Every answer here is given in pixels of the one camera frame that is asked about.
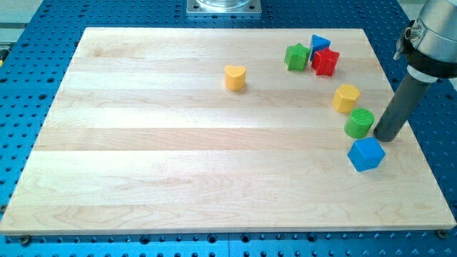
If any light wooden board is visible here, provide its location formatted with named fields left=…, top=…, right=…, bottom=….
left=1, top=27, right=456, bottom=236

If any blue perforated table plate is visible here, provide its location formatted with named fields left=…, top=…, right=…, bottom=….
left=1, top=1, right=456, bottom=256

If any blue cube block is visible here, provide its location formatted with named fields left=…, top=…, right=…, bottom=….
left=348, top=137, right=386, bottom=172

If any green cylinder block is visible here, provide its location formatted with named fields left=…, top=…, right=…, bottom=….
left=344, top=108, right=374, bottom=139

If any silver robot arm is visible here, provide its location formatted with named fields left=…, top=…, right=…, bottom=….
left=394, top=0, right=456, bottom=84

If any yellow heart block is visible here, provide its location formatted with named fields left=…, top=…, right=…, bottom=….
left=224, top=65, right=247, bottom=91

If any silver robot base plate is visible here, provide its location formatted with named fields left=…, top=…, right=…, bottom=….
left=186, top=0, right=262, bottom=16

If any blue triangle block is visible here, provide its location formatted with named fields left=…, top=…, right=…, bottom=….
left=310, top=34, right=331, bottom=61

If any yellow hexagon block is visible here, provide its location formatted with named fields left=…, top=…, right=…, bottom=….
left=331, top=84, right=361, bottom=114

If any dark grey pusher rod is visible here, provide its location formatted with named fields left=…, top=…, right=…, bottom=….
left=373, top=73, right=437, bottom=142

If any red star block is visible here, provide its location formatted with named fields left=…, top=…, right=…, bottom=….
left=311, top=48, right=340, bottom=76

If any green star block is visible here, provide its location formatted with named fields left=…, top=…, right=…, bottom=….
left=284, top=43, right=311, bottom=71

